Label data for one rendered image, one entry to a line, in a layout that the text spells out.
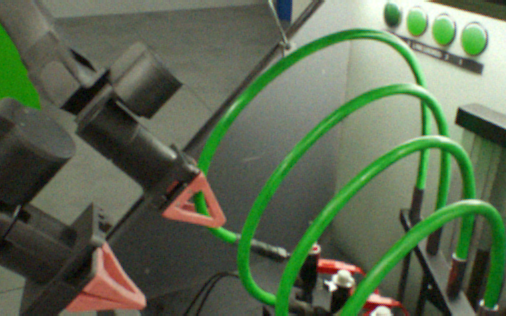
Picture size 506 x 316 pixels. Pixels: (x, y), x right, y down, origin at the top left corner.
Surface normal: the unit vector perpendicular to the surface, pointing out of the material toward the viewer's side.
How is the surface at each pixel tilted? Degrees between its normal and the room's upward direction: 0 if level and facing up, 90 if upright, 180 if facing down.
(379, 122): 90
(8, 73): 90
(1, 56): 90
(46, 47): 50
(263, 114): 90
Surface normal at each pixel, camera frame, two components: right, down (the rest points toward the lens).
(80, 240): -0.69, -0.55
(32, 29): -0.39, -0.37
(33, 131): 0.70, -0.68
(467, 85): -0.88, 0.20
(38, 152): 0.23, 0.52
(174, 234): 0.47, 0.41
